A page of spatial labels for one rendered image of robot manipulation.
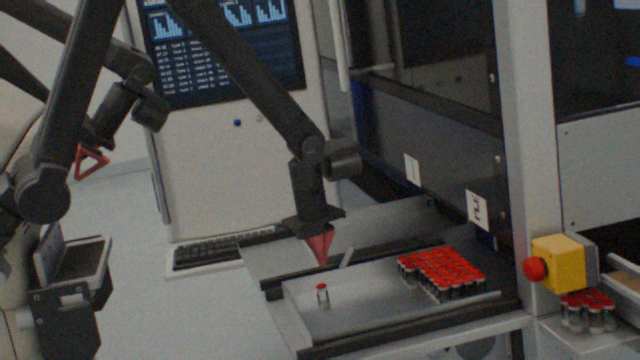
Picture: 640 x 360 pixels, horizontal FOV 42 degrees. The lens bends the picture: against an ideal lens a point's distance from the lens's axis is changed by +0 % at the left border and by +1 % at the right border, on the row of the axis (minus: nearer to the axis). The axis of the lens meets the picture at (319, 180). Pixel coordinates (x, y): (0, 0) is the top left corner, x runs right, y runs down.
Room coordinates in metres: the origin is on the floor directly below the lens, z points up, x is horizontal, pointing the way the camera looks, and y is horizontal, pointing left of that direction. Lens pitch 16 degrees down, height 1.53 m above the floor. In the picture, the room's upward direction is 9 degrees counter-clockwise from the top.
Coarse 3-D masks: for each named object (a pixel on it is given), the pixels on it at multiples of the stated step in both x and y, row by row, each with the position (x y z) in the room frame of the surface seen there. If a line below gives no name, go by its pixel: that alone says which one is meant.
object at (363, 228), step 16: (368, 208) 1.91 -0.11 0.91; (384, 208) 1.91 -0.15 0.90; (400, 208) 1.92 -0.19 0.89; (416, 208) 1.93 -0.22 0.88; (336, 224) 1.89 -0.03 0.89; (352, 224) 1.89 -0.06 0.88; (368, 224) 1.87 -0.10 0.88; (384, 224) 1.86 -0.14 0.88; (400, 224) 1.84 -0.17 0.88; (416, 224) 1.82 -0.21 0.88; (432, 224) 1.81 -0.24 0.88; (448, 224) 1.79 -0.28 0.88; (464, 224) 1.68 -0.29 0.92; (336, 240) 1.80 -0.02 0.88; (352, 240) 1.78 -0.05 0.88; (368, 240) 1.77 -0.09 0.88; (384, 240) 1.75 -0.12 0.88; (400, 240) 1.65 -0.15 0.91; (416, 240) 1.66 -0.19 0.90; (448, 240) 1.67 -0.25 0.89; (464, 240) 1.68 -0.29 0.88; (336, 256) 1.62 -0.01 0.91; (352, 256) 1.63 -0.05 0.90
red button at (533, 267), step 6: (528, 258) 1.22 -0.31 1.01; (534, 258) 1.21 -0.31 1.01; (522, 264) 1.23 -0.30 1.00; (528, 264) 1.21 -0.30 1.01; (534, 264) 1.20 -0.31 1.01; (540, 264) 1.20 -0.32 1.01; (528, 270) 1.21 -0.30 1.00; (534, 270) 1.20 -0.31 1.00; (540, 270) 1.20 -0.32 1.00; (528, 276) 1.21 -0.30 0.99; (534, 276) 1.20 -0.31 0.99; (540, 276) 1.20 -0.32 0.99
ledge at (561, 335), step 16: (544, 320) 1.27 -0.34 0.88; (560, 320) 1.26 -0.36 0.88; (560, 336) 1.20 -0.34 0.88; (576, 336) 1.20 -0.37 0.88; (592, 336) 1.19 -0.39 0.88; (608, 336) 1.18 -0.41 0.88; (624, 336) 1.17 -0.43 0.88; (576, 352) 1.15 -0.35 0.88; (592, 352) 1.15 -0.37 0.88; (608, 352) 1.15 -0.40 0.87
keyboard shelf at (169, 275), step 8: (240, 232) 2.21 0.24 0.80; (200, 240) 2.19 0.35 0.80; (176, 248) 2.14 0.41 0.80; (168, 256) 2.09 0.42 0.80; (168, 264) 2.02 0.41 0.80; (216, 264) 1.97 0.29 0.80; (224, 264) 1.97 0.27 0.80; (232, 264) 1.97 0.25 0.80; (240, 264) 1.97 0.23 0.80; (168, 272) 1.97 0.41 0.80; (176, 272) 1.96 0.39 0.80; (184, 272) 1.96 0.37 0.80; (192, 272) 1.96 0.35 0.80; (200, 272) 1.96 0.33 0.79; (208, 272) 1.96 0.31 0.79; (216, 272) 1.96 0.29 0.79; (168, 280) 1.95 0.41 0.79
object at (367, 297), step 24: (360, 264) 1.55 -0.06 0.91; (384, 264) 1.56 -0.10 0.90; (288, 288) 1.52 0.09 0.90; (312, 288) 1.53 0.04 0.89; (336, 288) 1.52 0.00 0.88; (360, 288) 1.51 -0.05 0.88; (384, 288) 1.49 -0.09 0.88; (312, 312) 1.43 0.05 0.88; (336, 312) 1.41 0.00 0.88; (360, 312) 1.40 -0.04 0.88; (384, 312) 1.38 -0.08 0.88; (408, 312) 1.30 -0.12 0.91; (432, 312) 1.31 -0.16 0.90; (312, 336) 1.26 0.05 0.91; (336, 336) 1.27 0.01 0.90
